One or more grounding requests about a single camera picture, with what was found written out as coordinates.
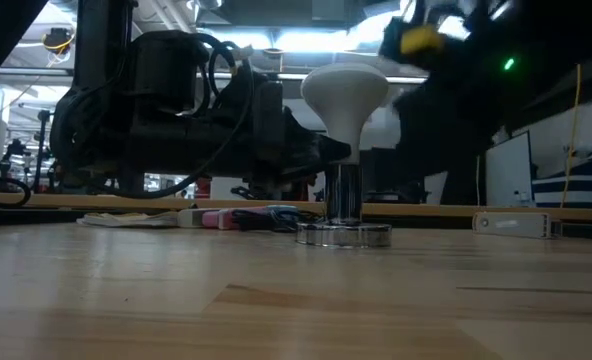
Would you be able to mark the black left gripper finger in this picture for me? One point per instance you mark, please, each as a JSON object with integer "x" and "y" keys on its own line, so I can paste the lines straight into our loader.
{"x": 306, "y": 152}

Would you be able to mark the red background bin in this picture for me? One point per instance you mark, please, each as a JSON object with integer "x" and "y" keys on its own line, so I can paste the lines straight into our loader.
{"x": 203, "y": 189}

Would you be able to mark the light wooden desk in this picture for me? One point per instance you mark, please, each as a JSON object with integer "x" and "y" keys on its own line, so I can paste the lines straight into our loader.
{"x": 76, "y": 201}

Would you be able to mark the black background robot arm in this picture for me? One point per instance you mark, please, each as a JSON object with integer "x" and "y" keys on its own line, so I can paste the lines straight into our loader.
{"x": 243, "y": 192}

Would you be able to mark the brown paper notebook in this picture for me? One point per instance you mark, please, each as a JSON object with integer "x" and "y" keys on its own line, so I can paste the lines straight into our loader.
{"x": 126, "y": 219}

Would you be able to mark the pink white stapler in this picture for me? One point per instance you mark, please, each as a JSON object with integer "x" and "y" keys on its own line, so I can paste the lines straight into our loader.
{"x": 211, "y": 219}

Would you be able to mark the black aluminium table frame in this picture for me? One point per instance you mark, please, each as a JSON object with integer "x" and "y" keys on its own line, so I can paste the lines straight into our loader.
{"x": 26, "y": 215}

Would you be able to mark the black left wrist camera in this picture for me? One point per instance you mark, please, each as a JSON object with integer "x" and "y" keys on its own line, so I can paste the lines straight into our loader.
{"x": 168, "y": 70}

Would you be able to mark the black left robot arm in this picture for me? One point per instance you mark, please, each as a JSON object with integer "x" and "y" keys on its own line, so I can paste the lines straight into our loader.
{"x": 98, "y": 40}

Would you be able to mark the blue white striped box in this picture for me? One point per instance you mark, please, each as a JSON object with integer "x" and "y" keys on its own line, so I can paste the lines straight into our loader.
{"x": 576, "y": 185}

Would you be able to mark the white board panel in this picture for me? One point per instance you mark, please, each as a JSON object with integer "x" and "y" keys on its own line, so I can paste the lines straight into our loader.
{"x": 508, "y": 170}

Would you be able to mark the small white bottle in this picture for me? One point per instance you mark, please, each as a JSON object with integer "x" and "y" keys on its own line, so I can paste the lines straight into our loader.
{"x": 516, "y": 199}
{"x": 525, "y": 199}

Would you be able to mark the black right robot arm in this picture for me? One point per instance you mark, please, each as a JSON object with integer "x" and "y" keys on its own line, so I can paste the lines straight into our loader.
{"x": 551, "y": 40}

